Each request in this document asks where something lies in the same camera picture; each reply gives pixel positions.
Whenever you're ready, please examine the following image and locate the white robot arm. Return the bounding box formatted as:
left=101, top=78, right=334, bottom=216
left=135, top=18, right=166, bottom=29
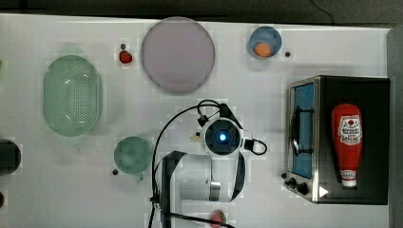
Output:
left=157, top=117, right=246, bottom=228

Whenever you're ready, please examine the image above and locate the large grey plate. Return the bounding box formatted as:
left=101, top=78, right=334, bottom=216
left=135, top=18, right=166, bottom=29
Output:
left=141, top=17, right=216, bottom=93

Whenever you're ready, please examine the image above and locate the green mug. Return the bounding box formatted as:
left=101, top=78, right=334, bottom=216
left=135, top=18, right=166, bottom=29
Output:
left=114, top=137, right=152, bottom=182

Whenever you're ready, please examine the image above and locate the orange fruit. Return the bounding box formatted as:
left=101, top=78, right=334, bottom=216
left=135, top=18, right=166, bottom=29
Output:
left=254, top=43, right=272, bottom=58

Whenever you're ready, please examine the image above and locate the small red strawberry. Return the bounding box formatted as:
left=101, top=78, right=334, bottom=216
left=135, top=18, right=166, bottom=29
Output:
left=119, top=50, right=133, bottom=64

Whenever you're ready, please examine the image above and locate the large plush strawberry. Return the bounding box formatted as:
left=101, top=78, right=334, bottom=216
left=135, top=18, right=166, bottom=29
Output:
left=210, top=210, right=226, bottom=228

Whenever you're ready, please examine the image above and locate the blue bowl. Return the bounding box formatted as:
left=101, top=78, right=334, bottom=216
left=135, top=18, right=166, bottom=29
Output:
left=248, top=26, right=282, bottom=60

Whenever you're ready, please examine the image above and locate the green perforated colander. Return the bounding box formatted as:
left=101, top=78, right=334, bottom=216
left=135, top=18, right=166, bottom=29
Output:
left=43, top=55, right=102, bottom=137

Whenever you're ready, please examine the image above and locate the black toaster oven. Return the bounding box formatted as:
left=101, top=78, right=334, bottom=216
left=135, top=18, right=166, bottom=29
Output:
left=282, top=75, right=390, bottom=205

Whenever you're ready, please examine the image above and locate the red plush ketchup bottle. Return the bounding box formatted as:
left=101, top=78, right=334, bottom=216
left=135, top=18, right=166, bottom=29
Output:
left=332, top=104, right=363, bottom=187

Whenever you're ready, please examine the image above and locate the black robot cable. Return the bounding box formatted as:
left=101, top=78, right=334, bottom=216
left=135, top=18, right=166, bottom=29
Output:
left=147, top=99, right=268, bottom=228

